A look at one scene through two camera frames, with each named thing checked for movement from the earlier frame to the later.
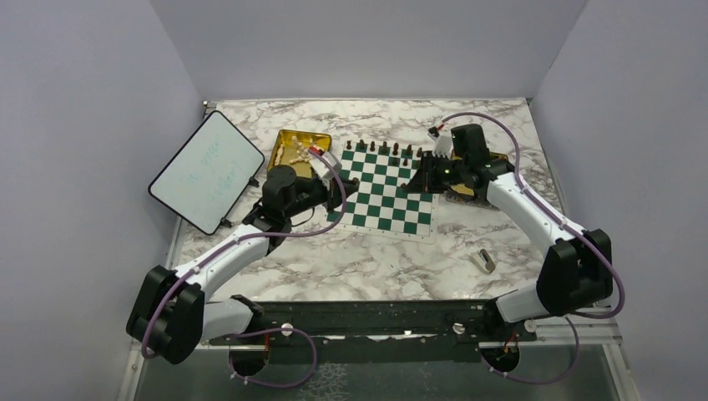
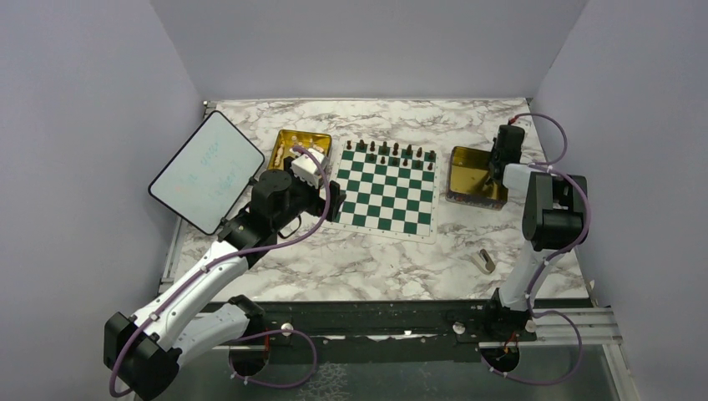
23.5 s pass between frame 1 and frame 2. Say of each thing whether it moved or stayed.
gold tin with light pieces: stayed
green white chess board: stayed
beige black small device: stayed
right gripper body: moved
